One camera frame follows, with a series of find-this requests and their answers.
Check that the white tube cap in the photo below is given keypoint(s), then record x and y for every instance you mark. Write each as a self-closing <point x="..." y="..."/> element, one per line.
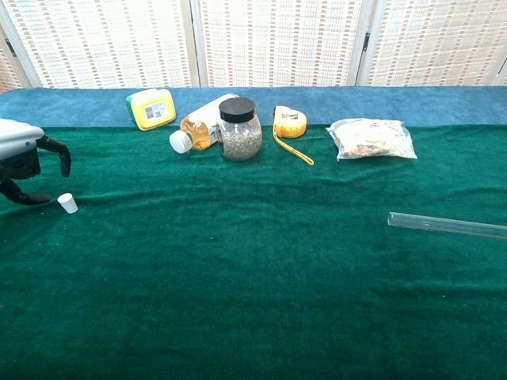
<point x="68" y="204"/>

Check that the green velvet cloth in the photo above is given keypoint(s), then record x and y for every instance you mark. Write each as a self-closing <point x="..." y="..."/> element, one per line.
<point x="237" y="277"/>

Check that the glass jar with black lid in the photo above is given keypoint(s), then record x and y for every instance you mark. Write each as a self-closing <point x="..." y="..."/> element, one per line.
<point x="239" y="138"/>

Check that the tea bottle with white cap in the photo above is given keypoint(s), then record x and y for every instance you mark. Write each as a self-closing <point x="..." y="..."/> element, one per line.
<point x="196" y="132"/>

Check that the yellow tape measure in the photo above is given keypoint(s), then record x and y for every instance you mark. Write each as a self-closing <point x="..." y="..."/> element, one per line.
<point x="291" y="124"/>

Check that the black screen hinge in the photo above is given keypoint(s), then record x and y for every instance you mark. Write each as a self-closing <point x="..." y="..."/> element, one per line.
<point x="10" y="47"/>
<point x="366" y="41"/>

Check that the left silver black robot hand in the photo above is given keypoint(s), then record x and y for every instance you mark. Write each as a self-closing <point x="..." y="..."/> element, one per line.
<point x="17" y="138"/>

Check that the yellow green plastic box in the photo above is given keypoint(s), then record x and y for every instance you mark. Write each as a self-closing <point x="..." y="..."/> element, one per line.
<point x="152" y="111"/>

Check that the blue cloth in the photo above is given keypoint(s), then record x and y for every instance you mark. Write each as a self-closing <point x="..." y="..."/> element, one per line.
<point x="356" y="105"/>

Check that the transparent glass test tube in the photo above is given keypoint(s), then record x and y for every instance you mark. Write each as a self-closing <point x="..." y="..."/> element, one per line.
<point x="435" y="226"/>

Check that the clear plastic snack bag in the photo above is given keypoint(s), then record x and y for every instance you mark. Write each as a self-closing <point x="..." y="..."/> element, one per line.
<point x="368" y="138"/>

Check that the woven bamboo screen panel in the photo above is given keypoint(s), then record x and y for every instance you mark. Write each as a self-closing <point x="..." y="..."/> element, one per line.
<point x="435" y="39"/>
<point x="277" y="39"/>
<point x="103" y="39"/>
<point x="7" y="75"/>

